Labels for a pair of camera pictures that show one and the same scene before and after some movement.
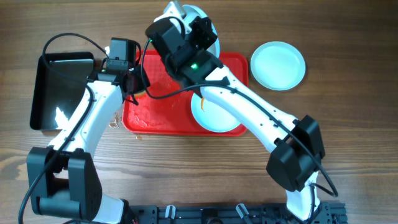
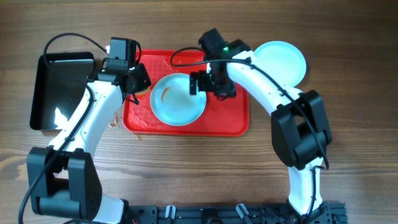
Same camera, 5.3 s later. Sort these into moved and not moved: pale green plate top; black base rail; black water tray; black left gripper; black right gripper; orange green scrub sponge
Moved: black right gripper; pale green plate top
Not moved: orange green scrub sponge; black water tray; black left gripper; black base rail
